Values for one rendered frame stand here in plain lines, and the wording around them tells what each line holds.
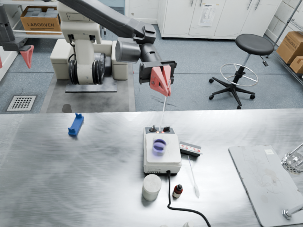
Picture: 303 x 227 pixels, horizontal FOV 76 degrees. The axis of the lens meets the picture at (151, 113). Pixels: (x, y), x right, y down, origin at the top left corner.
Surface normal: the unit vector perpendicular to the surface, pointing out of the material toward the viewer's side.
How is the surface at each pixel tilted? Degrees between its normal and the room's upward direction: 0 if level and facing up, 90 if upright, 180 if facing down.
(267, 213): 0
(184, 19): 90
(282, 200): 0
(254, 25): 90
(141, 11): 90
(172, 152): 0
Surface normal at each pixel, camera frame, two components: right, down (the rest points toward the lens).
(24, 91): 0.09, -0.67
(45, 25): 0.16, 0.75
